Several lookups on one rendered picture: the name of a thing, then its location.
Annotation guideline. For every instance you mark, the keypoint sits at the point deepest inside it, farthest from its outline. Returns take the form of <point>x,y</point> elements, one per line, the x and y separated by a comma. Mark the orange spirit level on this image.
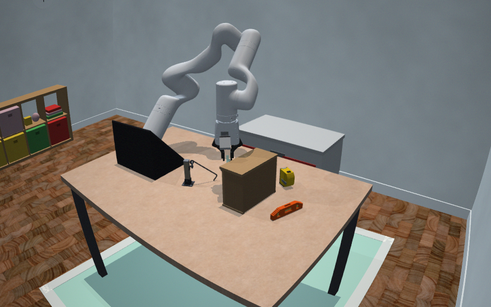
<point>286,209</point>

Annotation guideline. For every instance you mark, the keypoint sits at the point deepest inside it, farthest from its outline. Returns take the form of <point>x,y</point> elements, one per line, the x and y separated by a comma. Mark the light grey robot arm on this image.
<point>228,98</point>

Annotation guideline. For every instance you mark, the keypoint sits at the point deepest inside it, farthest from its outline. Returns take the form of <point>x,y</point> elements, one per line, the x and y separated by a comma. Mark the dark brown cabinet with tan top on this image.
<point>248,179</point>

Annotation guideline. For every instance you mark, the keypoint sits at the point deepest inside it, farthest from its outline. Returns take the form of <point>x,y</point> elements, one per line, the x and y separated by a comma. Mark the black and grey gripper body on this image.
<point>231,127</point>

